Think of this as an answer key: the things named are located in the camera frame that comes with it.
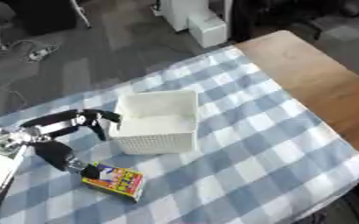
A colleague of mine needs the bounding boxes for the black chair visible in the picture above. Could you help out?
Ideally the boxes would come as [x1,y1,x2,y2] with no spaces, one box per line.
[0,0,94,37]

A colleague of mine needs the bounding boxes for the colourful printed small box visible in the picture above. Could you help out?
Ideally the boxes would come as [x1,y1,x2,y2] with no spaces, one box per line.
[80,162,146,203]

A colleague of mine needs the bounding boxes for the white perforated plastic basket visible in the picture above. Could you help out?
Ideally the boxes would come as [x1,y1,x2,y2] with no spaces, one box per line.
[107,89,200,156]

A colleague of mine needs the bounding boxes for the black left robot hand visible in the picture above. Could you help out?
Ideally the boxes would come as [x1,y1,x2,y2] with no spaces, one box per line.
[18,108,123,180]

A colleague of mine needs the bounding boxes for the white power strip with cable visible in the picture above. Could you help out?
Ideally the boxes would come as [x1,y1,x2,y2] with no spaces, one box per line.
[0,38,62,64]

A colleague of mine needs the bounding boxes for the white cabinet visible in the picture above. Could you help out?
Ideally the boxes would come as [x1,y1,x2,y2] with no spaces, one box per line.
[158,0,230,49]

